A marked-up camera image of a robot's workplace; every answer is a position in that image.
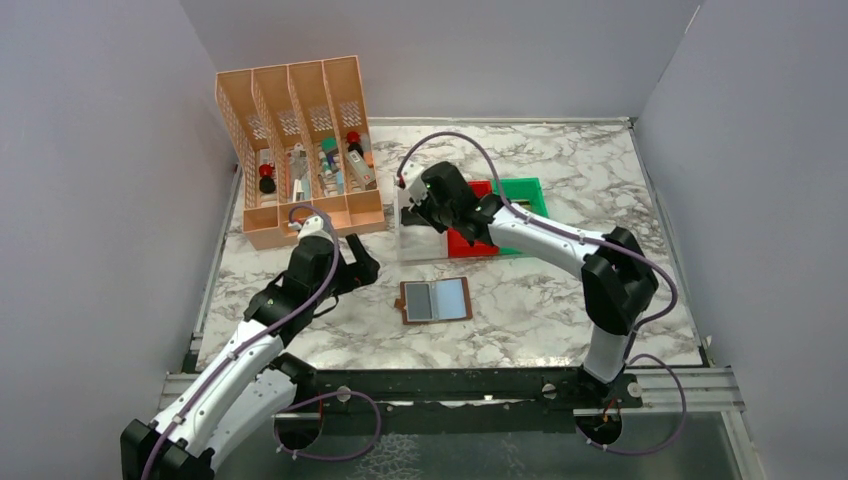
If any red plastic bin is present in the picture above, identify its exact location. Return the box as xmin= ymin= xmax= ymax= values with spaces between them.
xmin=447 ymin=180 xmax=500 ymax=258

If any white plastic bin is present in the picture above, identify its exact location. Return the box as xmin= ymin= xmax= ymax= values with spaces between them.
xmin=393 ymin=187 xmax=448 ymax=263

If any brown leather card holder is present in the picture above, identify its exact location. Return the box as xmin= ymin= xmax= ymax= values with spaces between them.
xmin=394 ymin=277 xmax=473 ymax=325

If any green plastic bin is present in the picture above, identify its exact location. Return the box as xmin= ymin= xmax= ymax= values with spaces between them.
xmin=501 ymin=177 xmax=548 ymax=218

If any orange desk organizer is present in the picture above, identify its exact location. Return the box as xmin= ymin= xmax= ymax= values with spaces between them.
xmin=215 ymin=56 xmax=386 ymax=250

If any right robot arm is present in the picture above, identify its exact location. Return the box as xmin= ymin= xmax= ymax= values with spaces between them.
xmin=398 ymin=161 xmax=659 ymax=407

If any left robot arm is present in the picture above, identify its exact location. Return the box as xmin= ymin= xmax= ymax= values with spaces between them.
xmin=120 ymin=231 xmax=380 ymax=479

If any black card in white bin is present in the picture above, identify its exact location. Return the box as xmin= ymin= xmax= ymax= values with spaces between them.
xmin=400 ymin=207 xmax=430 ymax=227

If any red black stamp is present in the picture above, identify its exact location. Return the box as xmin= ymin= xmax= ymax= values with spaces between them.
xmin=258 ymin=163 xmax=276 ymax=195

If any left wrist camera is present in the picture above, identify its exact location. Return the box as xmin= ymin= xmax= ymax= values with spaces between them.
xmin=297 ymin=215 xmax=335 ymax=243

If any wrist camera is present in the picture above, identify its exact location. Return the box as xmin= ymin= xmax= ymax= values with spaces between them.
xmin=297 ymin=215 xmax=335 ymax=243
xmin=398 ymin=167 xmax=428 ymax=205

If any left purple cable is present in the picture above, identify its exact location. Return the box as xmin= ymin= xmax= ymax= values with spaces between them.
xmin=139 ymin=203 xmax=383 ymax=480

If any purple cable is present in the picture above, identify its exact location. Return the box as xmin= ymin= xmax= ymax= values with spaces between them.
xmin=139 ymin=203 xmax=383 ymax=480
xmin=396 ymin=131 xmax=688 ymax=458

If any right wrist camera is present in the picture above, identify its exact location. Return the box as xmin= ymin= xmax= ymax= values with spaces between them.
xmin=398 ymin=167 xmax=428 ymax=205

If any black mounting rail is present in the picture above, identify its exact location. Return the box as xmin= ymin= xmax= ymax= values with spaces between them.
xmin=158 ymin=365 xmax=737 ymax=439

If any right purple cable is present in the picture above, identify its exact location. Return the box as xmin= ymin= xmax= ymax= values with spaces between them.
xmin=396 ymin=131 xmax=688 ymax=458

